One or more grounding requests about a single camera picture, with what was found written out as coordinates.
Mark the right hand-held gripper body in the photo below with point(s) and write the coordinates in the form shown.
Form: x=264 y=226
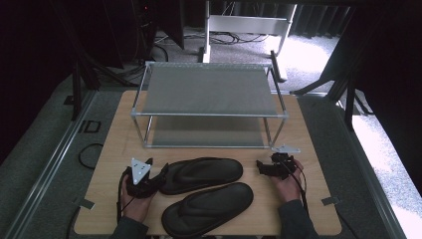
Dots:
x=282 y=164

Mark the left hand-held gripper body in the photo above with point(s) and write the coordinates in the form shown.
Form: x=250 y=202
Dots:
x=139 y=181

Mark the black flip-flop sandal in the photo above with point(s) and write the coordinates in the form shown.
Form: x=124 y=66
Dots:
x=209 y=209
x=202 y=174

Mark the two-tier metal shoe rack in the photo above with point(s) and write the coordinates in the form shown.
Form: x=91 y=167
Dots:
x=209 y=91

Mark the person's left hand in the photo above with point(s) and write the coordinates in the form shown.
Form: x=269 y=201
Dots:
x=134 y=205

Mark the person's right hand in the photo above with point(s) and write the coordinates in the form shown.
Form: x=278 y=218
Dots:
x=288 y=189

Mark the grey tape piece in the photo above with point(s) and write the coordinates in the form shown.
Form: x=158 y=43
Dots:
x=85 y=203
x=331 y=200

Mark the black floor label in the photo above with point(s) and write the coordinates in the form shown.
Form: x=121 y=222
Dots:
x=89 y=126

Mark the black metal stand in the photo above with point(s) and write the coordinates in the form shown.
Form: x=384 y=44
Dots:
x=78 y=89
x=338 y=89

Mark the dark computer tower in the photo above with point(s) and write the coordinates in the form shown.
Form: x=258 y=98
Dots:
x=144 y=26

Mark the aluminium rail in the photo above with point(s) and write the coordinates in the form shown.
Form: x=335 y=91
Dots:
x=368 y=172
x=49 y=166

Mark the small black floor bracket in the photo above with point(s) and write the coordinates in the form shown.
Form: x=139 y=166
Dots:
x=68 y=100

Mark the white metal stand frame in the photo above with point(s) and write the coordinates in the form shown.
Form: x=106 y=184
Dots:
x=247 y=25

